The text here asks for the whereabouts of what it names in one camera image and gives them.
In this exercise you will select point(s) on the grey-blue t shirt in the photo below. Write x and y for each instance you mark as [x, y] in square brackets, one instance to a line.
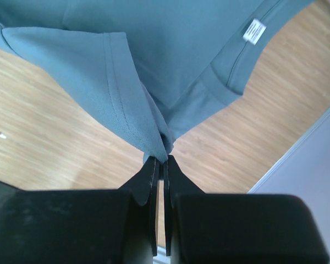
[149, 71]

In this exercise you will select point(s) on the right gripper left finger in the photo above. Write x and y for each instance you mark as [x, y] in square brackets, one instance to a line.
[81, 226]

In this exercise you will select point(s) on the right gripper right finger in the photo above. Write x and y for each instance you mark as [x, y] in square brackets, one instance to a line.
[203, 227]

